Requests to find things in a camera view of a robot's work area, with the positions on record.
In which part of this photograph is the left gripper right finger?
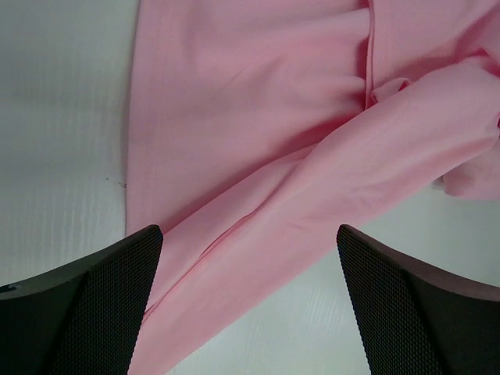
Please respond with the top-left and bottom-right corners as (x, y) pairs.
(337, 225), (499, 375)

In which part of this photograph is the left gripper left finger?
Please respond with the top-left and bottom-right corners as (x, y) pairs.
(1, 225), (163, 375)

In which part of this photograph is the pink t shirt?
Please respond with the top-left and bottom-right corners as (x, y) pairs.
(127, 1), (499, 374)

